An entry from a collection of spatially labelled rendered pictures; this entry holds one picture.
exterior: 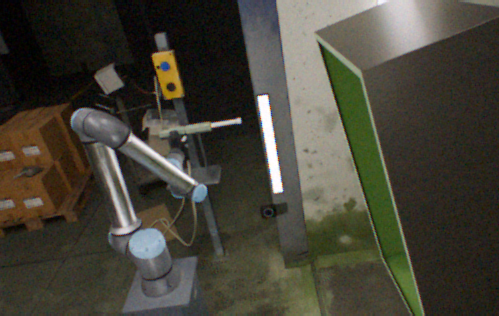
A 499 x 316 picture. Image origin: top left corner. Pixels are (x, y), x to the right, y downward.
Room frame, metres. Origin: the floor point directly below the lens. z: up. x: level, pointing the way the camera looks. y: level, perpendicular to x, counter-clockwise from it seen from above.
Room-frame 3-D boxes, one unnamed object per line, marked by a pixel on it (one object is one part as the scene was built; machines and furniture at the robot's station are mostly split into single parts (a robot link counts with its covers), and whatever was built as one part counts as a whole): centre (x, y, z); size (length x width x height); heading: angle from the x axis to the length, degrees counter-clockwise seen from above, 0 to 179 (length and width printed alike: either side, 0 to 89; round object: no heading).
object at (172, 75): (2.22, 0.36, 1.42); 0.12 x 0.06 x 0.26; 85
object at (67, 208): (3.80, 2.18, 0.07); 1.20 x 0.80 x 0.14; 2
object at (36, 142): (3.77, 2.05, 0.69); 0.38 x 0.29 x 0.36; 177
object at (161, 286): (1.40, 0.52, 0.69); 0.19 x 0.19 x 0.10
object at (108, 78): (3.71, 0.95, 0.64); 0.73 x 0.50 x 1.27; 99
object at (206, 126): (2.08, 0.24, 1.05); 0.49 x 0.05 x 0.23; 85
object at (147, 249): (1.41, 0.53, 0.83); 0.17 x 0.15 x 0.18; 42
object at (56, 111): (4.18, 2.01, 0.69); 0.38 x 0.29 x 0.36; 1
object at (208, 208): (2.28, 0.35, 0.82); 0.06 x 0.06 x 1.64; 85
